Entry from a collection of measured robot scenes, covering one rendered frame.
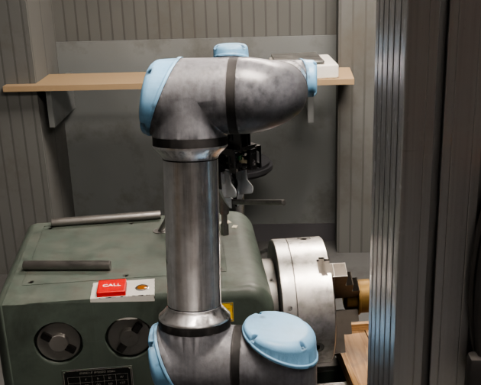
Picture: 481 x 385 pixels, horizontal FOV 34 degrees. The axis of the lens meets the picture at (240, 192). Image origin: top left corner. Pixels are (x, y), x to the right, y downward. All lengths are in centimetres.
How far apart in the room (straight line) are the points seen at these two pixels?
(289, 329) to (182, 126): 36
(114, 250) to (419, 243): 121
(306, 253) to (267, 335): 69
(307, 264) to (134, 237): 43
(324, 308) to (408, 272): 106
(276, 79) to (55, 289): 79
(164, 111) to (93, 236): 88
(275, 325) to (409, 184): 54
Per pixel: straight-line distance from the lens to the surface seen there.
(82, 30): 488
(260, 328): 125
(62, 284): 177
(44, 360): 178
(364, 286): 200
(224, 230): 184
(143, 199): 506
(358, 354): 217
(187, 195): 119
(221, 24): 474
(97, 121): 496
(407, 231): 79
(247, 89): 115
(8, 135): 463
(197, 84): 116
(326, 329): 188
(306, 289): 185
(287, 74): 120
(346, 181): 475
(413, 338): 85
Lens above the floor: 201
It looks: 20 degrees down
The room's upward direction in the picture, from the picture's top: 2 degrees counter-clockwise
